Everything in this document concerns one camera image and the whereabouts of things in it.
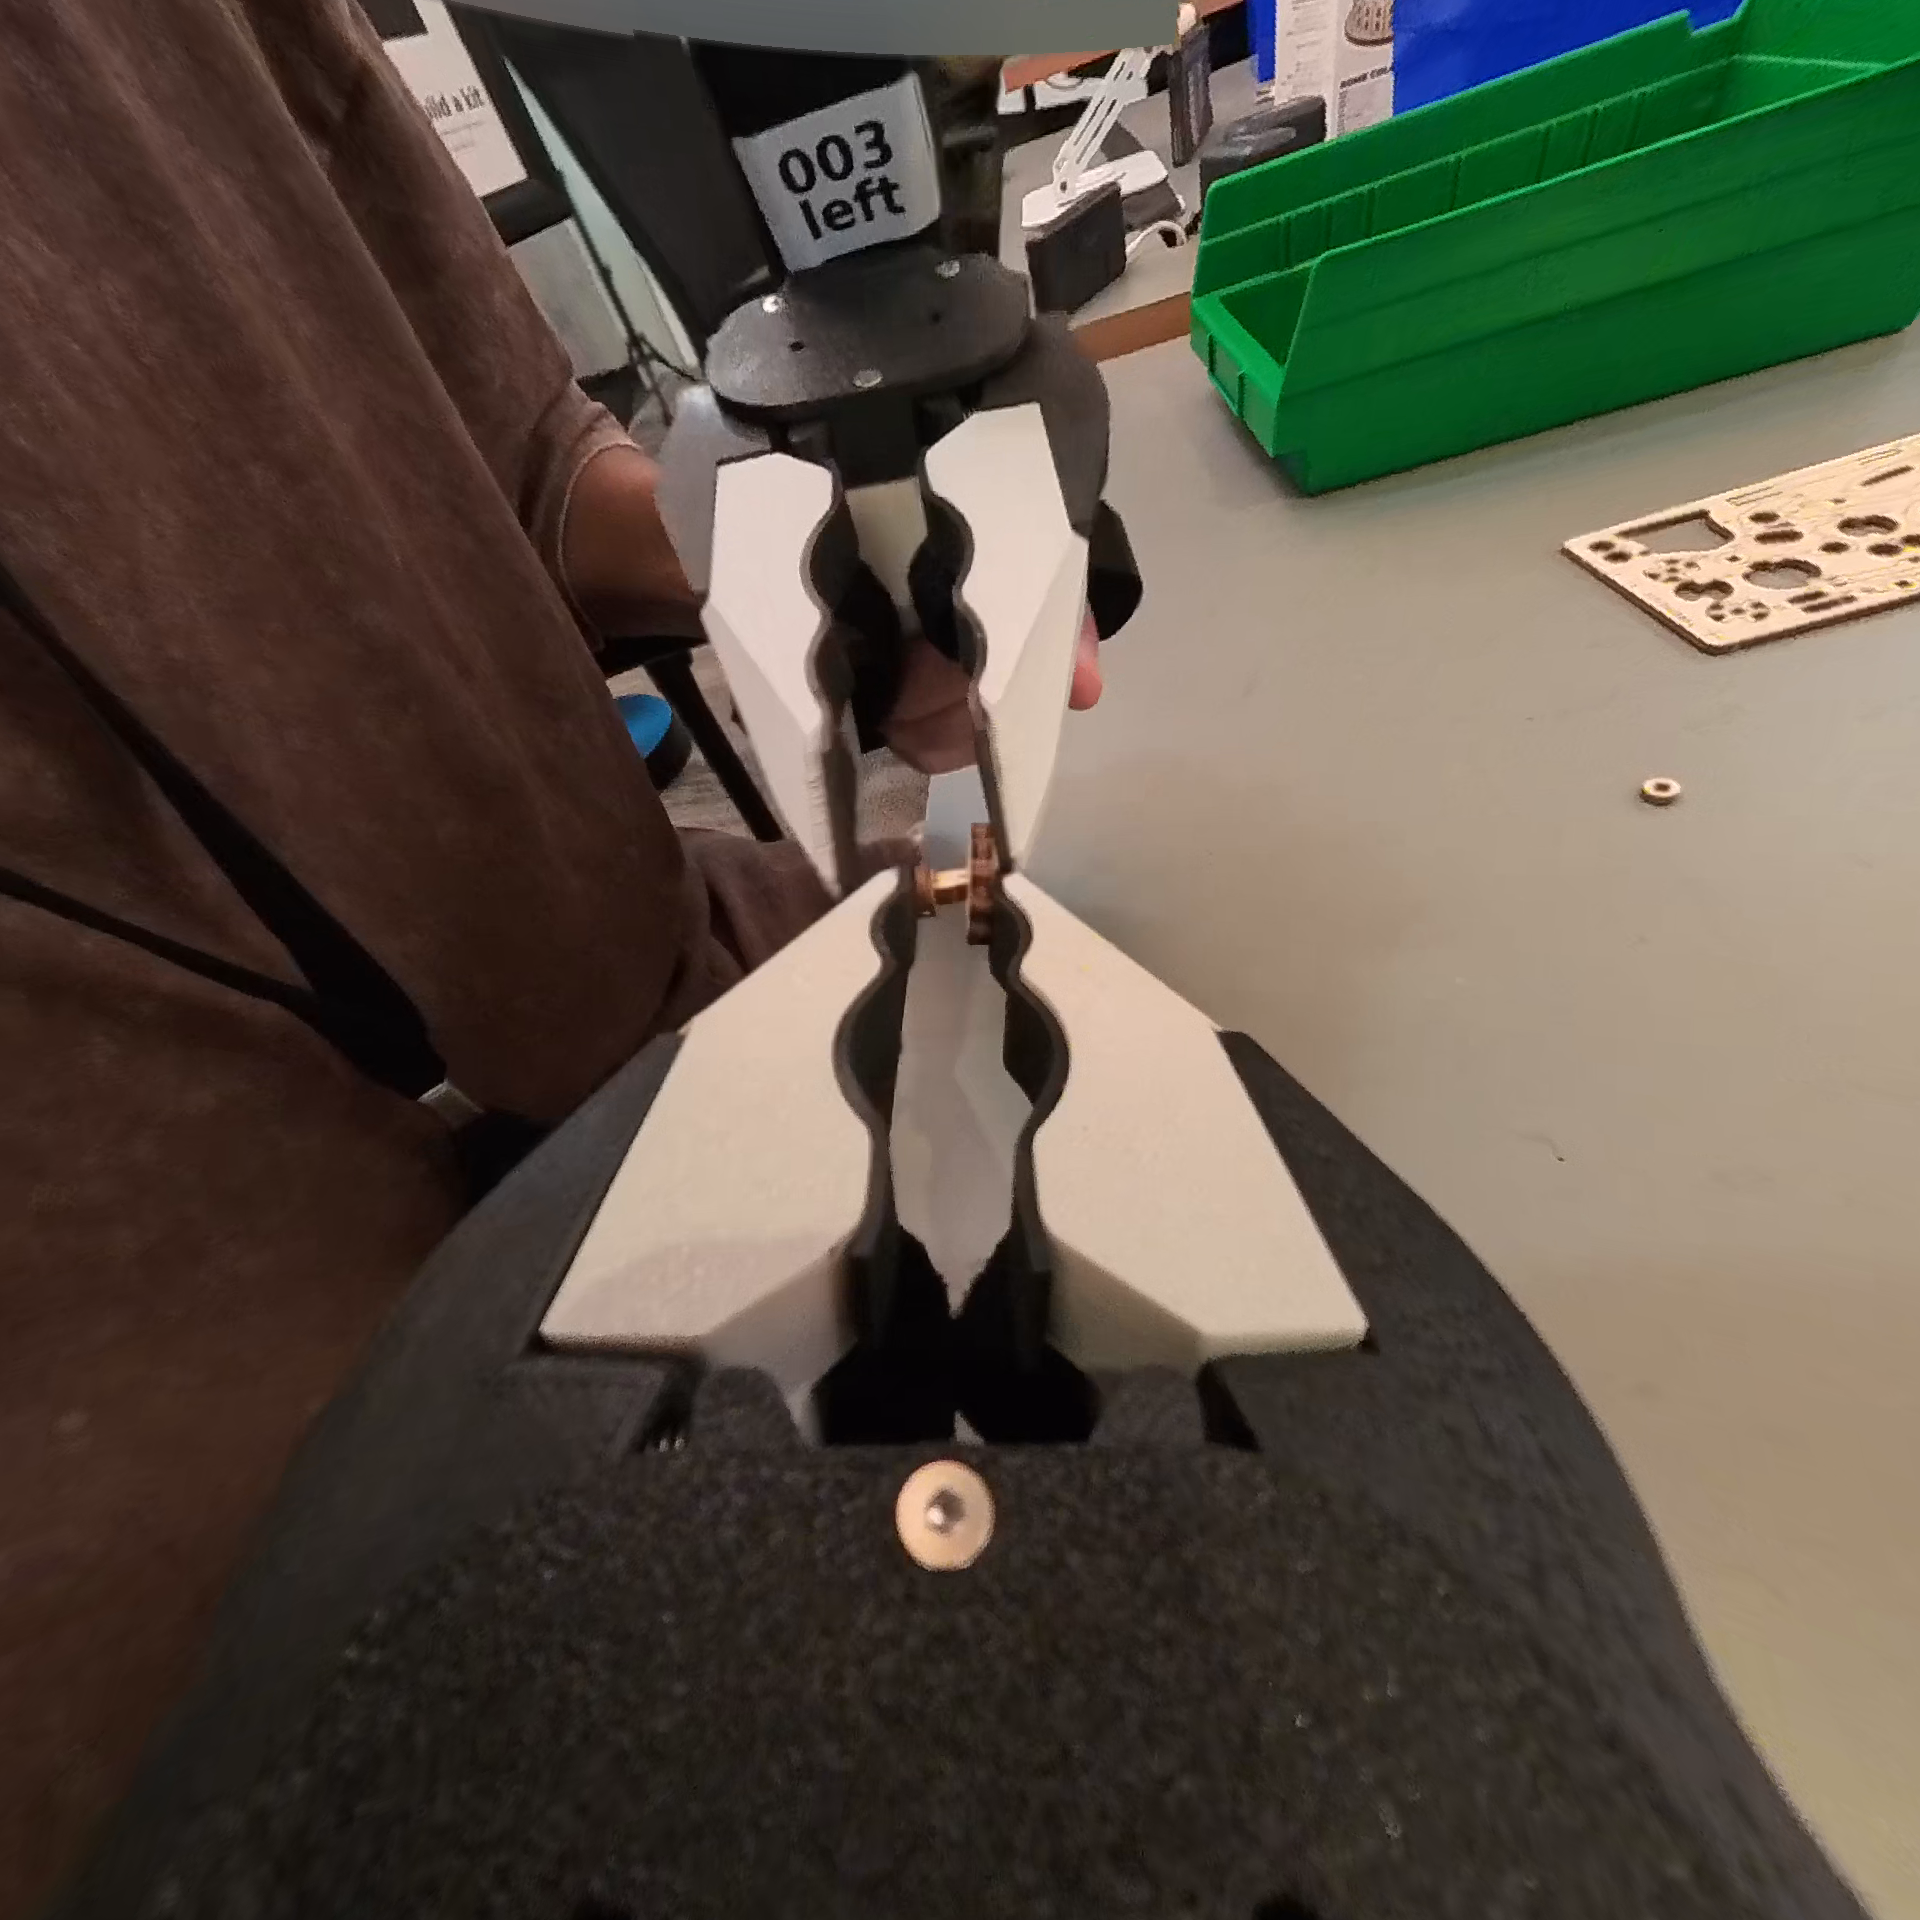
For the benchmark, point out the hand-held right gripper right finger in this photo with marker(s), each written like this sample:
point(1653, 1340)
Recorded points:
point(1185, 1200)

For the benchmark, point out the white printed carton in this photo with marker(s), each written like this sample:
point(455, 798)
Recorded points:
point(1321, 44)

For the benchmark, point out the person's left hand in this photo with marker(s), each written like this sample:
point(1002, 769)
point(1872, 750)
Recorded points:
point(930, 712)

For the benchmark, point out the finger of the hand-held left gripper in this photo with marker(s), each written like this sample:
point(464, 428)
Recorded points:
point(765, 631)
point(1029, 600)

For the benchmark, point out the green plastic bin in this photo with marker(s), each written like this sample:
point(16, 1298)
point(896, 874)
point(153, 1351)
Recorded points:
point(1500, 301)

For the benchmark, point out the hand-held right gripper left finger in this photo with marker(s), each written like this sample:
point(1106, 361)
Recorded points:
point(705, 1200)

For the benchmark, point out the black box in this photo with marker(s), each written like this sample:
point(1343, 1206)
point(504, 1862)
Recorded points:
point(1260, 151)
point(1073, 255)

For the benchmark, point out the white desk lamp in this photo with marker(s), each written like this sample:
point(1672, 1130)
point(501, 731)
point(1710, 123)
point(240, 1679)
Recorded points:
point(1119, 173)

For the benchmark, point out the blue round object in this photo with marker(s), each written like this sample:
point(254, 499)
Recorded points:
point(653, 729)

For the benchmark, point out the white sign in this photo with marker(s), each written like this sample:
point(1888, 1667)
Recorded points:
point(464, 135)

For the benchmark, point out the person's left forearm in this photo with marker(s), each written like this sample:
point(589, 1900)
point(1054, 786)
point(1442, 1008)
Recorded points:
point(645, 555)

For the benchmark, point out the wooden part sheet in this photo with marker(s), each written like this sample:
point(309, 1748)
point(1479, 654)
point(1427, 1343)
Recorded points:
point(1643, 585)

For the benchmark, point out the small wooden gear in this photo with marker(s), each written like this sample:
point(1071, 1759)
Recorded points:
point(984, 900)

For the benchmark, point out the small wooden peg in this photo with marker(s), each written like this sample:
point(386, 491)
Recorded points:
point(944, 888)

